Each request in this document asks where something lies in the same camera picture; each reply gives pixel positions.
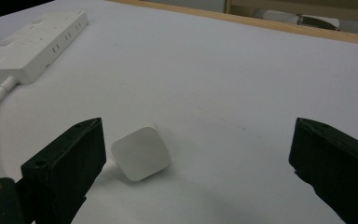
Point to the white power adapter plug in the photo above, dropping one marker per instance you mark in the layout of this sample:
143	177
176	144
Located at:
141	154

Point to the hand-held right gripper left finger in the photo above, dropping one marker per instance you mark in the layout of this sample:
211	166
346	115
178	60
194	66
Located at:
65	161

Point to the white power strip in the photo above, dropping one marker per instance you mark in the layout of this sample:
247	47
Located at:
31	46

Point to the white paper roll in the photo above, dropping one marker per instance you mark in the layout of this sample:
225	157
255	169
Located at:
295	18

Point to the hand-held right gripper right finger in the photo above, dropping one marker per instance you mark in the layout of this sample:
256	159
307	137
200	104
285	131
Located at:
335	158

